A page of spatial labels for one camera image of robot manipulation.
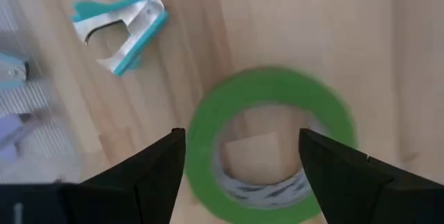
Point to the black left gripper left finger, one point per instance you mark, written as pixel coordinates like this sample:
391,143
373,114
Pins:
149,182

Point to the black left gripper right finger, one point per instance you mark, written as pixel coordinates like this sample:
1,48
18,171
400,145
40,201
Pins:
347,189

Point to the green tape roll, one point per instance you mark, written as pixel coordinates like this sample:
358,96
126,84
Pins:
208,120

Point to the light blue staple remover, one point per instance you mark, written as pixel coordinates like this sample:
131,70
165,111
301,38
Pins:
10,73

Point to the clear plastic container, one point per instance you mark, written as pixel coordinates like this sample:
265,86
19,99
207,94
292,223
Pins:
41,106

